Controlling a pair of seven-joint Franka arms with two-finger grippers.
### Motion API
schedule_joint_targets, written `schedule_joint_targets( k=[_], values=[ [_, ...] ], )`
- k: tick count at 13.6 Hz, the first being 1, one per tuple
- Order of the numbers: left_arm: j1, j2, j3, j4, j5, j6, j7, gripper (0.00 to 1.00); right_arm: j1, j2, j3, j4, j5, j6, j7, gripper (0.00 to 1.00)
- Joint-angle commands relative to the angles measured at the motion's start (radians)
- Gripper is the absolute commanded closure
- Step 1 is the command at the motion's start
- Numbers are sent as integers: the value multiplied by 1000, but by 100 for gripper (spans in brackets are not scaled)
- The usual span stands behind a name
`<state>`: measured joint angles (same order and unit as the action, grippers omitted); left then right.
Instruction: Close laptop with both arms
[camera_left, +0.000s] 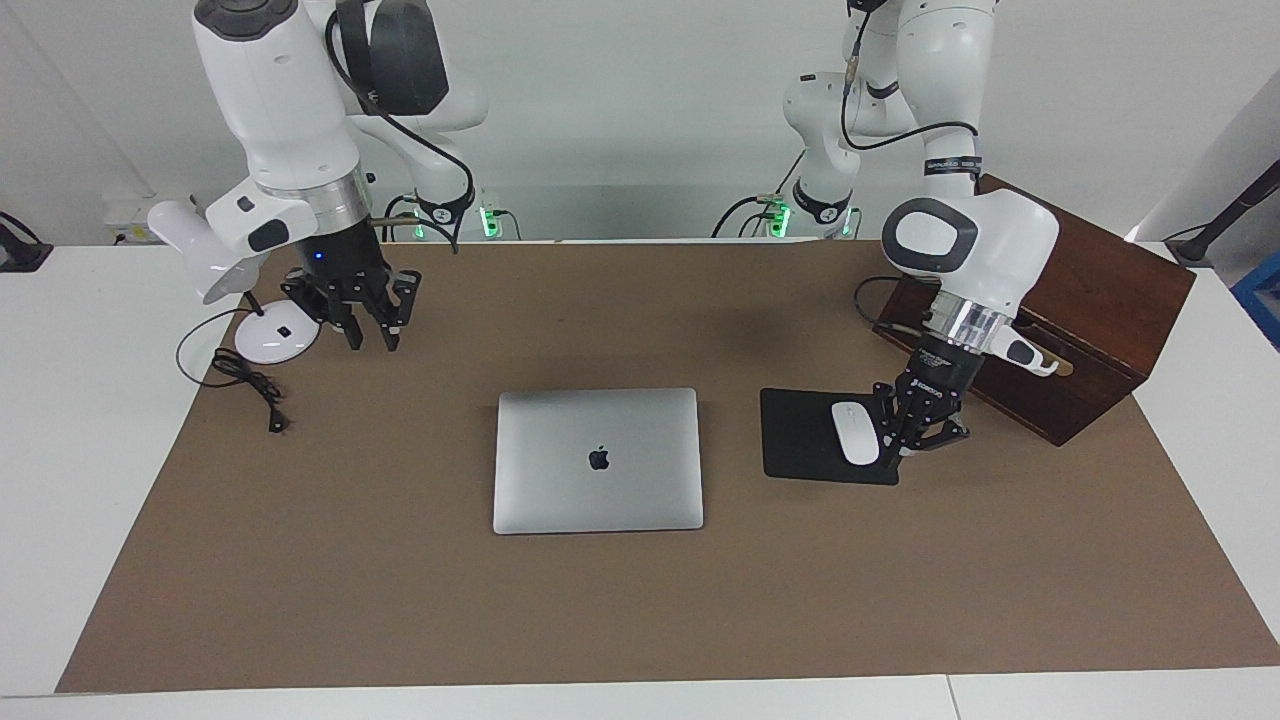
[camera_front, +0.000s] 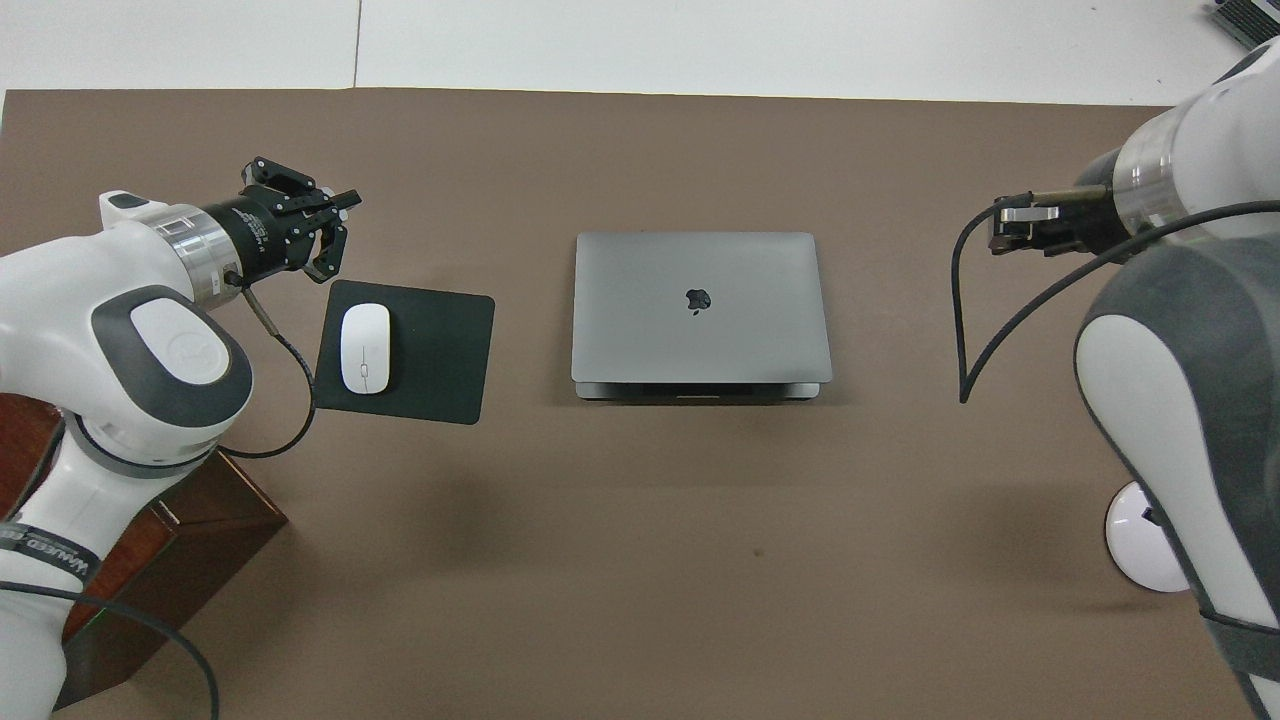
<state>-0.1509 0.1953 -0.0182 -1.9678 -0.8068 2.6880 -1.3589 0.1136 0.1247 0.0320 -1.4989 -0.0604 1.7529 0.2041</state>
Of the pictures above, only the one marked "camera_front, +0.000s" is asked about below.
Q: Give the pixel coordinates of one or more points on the white computer mouse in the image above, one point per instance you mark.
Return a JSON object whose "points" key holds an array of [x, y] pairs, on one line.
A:
{"points": [[365, 350]]}

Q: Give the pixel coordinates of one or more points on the grey laptop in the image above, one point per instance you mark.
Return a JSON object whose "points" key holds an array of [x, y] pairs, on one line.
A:
{"points": [[700, 340]]}

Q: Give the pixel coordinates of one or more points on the grey ribbed device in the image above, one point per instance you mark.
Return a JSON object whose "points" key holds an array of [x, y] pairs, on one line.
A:
{"points": [[1240, 12]]}

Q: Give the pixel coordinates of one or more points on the brown table mat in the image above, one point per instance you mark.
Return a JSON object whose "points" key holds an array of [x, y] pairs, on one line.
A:
{"points": [[700, 560]]}

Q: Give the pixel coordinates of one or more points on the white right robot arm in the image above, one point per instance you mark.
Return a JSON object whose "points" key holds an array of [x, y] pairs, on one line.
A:
{"points": [[1200, 420]]}

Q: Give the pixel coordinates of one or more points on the black mouse pad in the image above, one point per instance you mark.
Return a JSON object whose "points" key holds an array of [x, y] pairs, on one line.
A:
{"points": [[440, 350]]}

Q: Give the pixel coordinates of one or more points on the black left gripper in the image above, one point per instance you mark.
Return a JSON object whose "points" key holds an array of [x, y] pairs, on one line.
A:
{"points": [[265, 235]]}

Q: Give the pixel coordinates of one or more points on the dark brown wooden box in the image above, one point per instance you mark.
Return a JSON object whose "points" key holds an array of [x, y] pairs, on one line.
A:
{"points": [[200, 540]]}

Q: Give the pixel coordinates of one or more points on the white desk lamp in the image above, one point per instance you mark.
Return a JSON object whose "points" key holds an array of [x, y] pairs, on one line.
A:
{"points": [[1140, 540]]}

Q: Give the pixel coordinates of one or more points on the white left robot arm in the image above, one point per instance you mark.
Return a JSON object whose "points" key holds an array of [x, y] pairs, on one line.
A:
{"points": [[60, 290]]}

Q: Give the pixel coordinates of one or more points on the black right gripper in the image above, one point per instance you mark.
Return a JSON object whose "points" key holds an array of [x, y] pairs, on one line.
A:
{"points": [[1100, 210]]}

